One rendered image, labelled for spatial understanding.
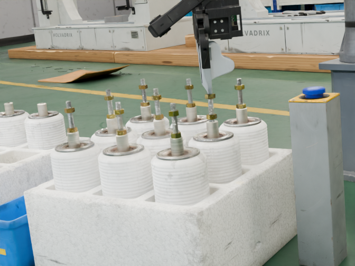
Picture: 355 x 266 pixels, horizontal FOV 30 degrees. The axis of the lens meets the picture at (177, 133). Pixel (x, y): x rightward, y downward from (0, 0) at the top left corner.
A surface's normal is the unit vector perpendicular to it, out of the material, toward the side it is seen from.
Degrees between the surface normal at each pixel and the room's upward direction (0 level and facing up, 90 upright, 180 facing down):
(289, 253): 0
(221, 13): 90
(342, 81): 90
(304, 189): 90
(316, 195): 90
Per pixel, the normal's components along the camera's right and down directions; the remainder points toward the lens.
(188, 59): -0.76, 0.22
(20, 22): 0.65, 0.11
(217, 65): 0.05, 0.23
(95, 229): -0.54, 0.24
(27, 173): 0.83, 0.04
